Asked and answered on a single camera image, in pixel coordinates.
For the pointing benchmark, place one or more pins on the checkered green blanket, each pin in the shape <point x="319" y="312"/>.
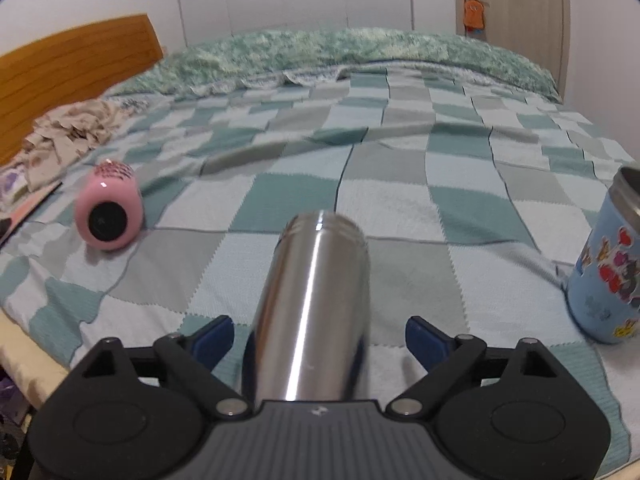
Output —
<point x="476" y="199"/>

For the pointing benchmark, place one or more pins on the wooden headboard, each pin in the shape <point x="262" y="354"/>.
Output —
<point x="75" y="65"/>

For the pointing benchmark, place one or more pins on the orange hanging pouch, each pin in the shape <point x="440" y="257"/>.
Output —
<point x="473" y="15"/>

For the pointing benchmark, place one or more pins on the pink cup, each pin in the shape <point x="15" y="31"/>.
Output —
<point x="108" y="209"/>

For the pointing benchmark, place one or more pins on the beige peach print garment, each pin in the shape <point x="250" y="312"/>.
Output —
<point x="67" y="134"/>

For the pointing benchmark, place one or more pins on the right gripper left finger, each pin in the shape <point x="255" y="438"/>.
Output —
<point x="189" y="361"/>

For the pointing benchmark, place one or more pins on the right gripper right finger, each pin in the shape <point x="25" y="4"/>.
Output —
<point x="451" y="365"/>

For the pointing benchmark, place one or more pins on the green floral duvet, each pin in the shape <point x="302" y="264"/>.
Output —
<point x="268" y="58"/>

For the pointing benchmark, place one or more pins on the stainless steel cup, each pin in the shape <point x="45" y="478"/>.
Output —
<point x="311" y="332"/>

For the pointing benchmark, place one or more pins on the blue cartoon sticker cup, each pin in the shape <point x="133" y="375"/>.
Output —
<point x="602" y="293"/>

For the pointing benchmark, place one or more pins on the beige door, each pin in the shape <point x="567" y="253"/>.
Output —
<point x="537" y="29"/>

